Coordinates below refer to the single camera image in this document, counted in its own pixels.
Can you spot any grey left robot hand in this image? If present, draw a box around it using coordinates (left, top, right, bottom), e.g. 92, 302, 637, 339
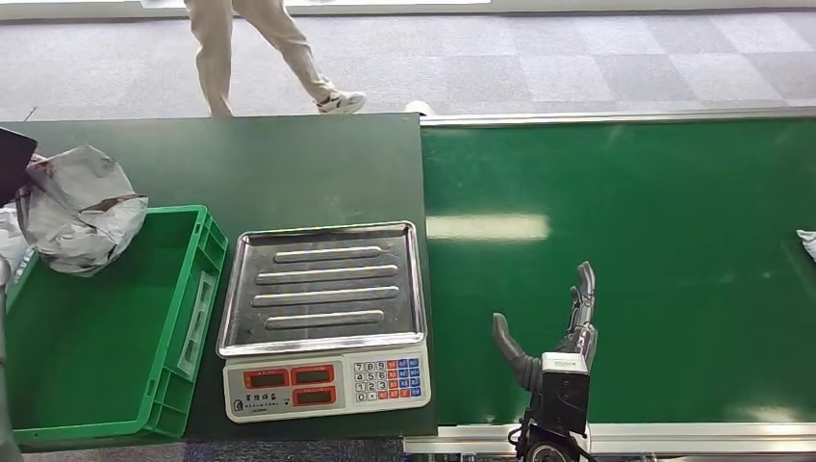
0, 126, 38, 209

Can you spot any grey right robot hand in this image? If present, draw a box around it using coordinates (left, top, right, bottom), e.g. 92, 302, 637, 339
491, 261, 599, 394

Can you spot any grey package with red print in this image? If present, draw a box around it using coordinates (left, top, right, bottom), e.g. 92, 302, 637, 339
14, 144, 150, 277

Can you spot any green conveyor belt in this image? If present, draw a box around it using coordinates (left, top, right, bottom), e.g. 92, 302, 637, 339
421, 117, 816, 428

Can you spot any white plastic bag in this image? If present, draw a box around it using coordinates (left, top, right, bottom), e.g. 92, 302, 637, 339
0, 205, 31, 274

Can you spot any green plastic crate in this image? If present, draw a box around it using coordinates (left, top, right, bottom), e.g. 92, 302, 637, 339
3, 204, 229, 447

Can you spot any person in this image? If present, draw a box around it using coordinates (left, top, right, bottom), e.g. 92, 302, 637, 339
184, 0, 369, 118

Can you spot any electronic scale with steel pan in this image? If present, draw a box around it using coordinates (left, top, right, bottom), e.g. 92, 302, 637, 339
216, 220, 433, 424

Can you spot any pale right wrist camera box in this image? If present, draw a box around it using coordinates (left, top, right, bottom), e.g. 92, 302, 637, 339
539, 351, 592, 439

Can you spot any aluminium conveyor side rail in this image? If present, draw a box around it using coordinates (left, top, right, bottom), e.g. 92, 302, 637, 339
421, 107, 816, 130
403, 423, 816, 458

